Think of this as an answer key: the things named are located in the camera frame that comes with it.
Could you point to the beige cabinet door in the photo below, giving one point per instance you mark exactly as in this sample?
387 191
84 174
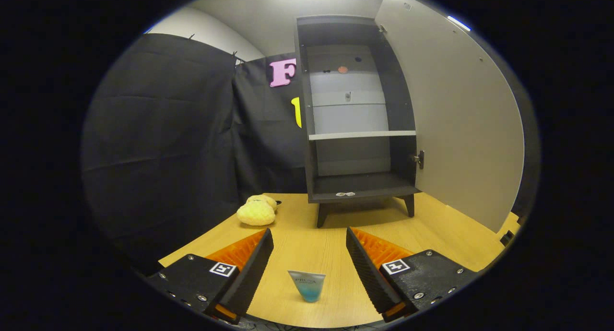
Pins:
455 129

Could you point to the yellow plush toy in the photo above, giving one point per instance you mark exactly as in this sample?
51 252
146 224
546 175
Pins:
256 213

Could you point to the white cabinet shelf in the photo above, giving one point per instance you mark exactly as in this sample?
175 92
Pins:
360 135

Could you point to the dark grey cabinet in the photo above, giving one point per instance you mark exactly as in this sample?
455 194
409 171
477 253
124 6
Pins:
360 184

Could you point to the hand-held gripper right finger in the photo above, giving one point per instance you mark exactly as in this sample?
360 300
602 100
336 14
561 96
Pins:
371 273

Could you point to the black backdrop cloth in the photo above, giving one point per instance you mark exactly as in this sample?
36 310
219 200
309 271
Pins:
158 153

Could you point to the long ceiling light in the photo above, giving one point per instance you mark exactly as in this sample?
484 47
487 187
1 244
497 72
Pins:
459 23

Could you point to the black ribbed object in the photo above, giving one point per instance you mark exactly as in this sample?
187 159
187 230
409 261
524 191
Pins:
506 238

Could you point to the blue white tube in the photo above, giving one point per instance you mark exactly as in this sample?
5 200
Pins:
309 288

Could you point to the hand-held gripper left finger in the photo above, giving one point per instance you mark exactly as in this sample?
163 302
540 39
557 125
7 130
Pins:
254 268

